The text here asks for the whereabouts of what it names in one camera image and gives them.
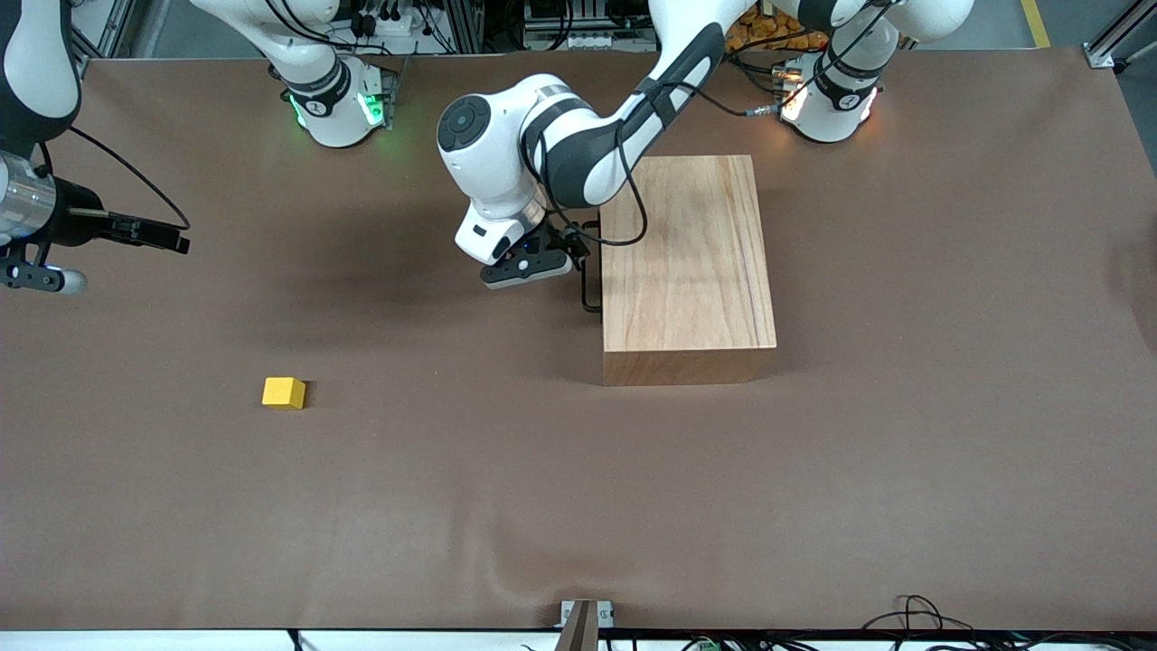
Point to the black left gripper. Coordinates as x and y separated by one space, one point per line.
553 240

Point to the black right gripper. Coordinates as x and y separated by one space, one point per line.
74 217

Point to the yellow block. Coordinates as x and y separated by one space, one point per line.
282 393

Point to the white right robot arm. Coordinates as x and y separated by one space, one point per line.
334 117

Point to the wooden drawer cabinet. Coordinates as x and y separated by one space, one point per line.
687 262

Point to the long white power strip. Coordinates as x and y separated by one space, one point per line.
587 41

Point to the brown table cover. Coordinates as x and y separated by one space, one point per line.
452 497

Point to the pile of orange objects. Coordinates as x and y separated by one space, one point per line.
777 38

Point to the white power strip with plugs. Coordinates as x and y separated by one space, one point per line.
389 25

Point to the aluminium frame post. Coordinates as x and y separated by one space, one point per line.
1101 56
113 27

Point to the aluminium rack frame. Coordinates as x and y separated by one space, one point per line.
465 27

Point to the metal table edge bracket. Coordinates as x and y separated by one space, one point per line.
578 624

